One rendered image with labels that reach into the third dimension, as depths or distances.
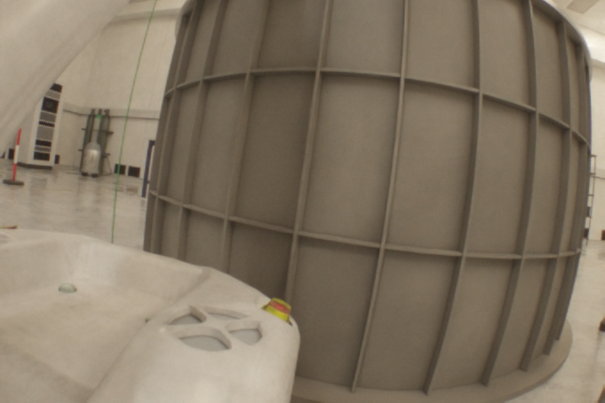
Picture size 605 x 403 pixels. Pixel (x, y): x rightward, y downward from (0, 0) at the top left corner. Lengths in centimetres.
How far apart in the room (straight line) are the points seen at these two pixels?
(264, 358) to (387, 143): 58
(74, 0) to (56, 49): 3
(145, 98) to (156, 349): 821
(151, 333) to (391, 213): 58
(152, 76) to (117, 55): 150
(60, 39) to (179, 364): 25
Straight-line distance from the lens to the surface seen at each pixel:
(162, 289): 55
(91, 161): 757
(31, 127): 786
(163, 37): 878
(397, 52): 82
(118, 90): 906
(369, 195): 75
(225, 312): 38
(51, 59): 23
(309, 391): 85
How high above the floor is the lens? 51
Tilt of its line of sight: 1 degrees up
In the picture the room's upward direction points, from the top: 8 degrees clockwise
